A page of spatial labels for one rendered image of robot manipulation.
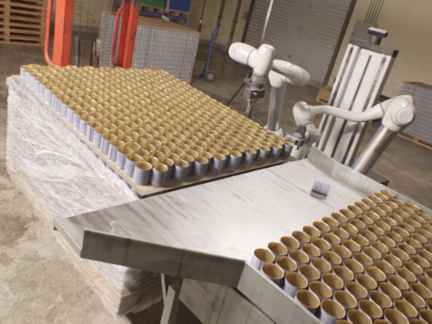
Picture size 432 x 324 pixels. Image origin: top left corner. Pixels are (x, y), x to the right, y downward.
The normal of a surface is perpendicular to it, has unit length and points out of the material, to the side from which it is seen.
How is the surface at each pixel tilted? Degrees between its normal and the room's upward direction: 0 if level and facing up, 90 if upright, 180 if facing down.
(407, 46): 90
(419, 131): 91
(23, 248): 0
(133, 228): 0
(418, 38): 90
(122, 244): 90
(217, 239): 0
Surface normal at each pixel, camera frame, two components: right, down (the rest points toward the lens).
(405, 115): -0.18, 0.25
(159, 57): 0.64, 0.47
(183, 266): -0.01, 0.40
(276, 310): -0.70, 0.13
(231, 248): 0.23, -0.89
